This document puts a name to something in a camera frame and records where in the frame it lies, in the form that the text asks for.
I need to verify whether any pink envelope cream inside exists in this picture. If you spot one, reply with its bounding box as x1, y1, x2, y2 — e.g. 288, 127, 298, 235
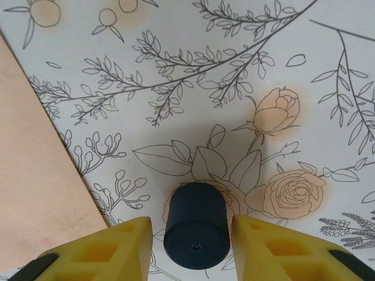
0, 30, 117, 275

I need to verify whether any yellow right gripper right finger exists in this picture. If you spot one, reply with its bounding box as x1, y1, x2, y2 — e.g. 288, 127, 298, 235
233, 214, 375, 281

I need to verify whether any floral patterned table cover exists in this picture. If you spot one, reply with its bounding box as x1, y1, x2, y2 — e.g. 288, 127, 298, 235
0, 0, 375, 281

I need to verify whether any navy glue stick cap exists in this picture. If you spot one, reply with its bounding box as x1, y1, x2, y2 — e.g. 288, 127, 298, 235
162, 180, 231, 270

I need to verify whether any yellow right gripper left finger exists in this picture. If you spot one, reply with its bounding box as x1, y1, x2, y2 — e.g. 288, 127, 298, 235
0, 215, 155, 281

